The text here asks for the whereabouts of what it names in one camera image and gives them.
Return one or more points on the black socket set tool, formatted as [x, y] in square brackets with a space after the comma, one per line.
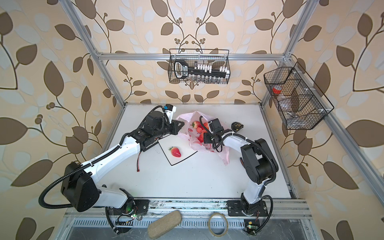
[182, 70]

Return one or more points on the black wire basket back wall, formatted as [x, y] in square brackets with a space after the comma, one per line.
[215, 57]

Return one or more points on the beige oval sponge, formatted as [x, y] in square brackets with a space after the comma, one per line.
[164, 224]

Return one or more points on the black wire basket wall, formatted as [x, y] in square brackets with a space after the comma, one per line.
[215, 57]
[302, 104]

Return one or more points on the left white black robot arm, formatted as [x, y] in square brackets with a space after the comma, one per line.
[79, 185]

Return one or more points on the black tape measure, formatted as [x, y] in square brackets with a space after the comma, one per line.
[236, 126]

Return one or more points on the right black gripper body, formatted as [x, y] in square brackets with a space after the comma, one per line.
[209, 137]

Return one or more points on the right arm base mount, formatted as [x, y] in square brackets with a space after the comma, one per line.
[241, 208]

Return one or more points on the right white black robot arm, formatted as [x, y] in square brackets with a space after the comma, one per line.
[257, 159]

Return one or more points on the black wire basket right wall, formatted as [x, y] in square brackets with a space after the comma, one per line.
[302, 104]

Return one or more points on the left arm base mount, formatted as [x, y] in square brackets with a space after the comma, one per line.
[132, 207]

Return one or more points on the white square plate black rim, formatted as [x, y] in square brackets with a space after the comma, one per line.
[175, 141]

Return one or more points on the clear tape roll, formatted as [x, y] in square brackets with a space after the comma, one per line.
[218, 225]

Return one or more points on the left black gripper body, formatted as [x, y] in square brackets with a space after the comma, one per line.
[164, 128]

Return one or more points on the red fake fruits in bag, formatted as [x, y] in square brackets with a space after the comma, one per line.
[201, 129]

